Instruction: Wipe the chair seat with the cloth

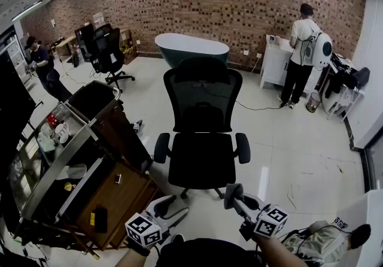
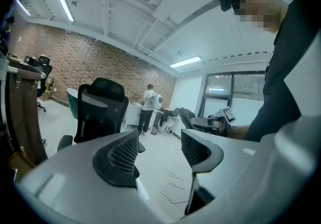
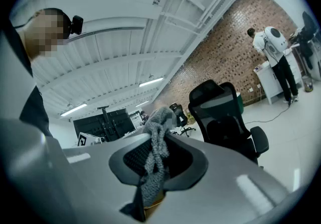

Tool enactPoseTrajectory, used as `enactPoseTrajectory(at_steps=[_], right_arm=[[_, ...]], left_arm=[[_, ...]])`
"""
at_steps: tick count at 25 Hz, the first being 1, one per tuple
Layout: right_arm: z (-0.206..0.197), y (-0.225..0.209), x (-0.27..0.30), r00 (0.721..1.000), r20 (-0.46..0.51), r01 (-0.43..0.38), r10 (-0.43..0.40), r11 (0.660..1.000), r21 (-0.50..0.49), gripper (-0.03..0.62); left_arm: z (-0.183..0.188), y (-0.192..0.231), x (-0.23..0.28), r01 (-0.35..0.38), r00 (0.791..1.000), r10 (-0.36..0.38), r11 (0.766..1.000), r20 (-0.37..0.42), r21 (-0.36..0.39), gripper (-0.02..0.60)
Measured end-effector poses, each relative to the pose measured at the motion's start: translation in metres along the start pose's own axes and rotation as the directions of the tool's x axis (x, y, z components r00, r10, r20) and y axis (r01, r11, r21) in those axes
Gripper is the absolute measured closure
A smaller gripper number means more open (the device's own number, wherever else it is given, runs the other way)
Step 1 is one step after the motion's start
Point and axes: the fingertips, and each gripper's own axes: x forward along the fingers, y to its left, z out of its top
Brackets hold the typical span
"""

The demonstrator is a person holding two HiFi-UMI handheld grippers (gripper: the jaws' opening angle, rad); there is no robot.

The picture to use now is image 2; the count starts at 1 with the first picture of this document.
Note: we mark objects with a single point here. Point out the person's head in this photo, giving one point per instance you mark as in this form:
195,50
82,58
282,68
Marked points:
260,7

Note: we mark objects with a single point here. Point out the green and white tub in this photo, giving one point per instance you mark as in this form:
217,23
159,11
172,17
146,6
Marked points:
73,102

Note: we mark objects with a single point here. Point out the brown wooden cart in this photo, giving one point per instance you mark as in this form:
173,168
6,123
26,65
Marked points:
25,117

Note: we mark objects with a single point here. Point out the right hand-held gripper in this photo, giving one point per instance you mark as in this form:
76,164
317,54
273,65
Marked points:
218,123

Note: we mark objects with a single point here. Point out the white capsule backpack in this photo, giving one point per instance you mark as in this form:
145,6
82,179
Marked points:
155,102

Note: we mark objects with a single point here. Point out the person's right forearm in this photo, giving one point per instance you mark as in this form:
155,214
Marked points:
239,132

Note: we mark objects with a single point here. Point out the ceiling panel light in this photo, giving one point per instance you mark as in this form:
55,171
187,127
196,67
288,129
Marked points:
185,62

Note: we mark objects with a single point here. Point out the black head-mounted camera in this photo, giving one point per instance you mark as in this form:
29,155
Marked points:
227,2

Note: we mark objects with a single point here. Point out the black mesh office chair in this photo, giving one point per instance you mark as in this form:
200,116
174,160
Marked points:
43,72
100,107

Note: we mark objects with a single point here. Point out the white cabinet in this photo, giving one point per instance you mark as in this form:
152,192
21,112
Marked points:
133,115

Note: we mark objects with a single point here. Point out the white wall socket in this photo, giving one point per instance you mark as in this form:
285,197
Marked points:
19,40

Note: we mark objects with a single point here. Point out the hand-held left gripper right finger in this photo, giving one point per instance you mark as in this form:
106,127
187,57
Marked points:
233,162

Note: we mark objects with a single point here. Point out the black framed window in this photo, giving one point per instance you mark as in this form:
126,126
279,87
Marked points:
220,85

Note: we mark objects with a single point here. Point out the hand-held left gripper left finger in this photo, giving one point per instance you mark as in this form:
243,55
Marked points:
75,167

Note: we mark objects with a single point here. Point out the person's black clothing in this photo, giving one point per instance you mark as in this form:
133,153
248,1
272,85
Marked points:
283,67

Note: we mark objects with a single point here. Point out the cardboard box stack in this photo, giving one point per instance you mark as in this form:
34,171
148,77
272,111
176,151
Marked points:
49,90

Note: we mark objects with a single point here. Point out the ceiling tube light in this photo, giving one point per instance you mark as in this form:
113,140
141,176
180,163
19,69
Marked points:
65,4
23,7

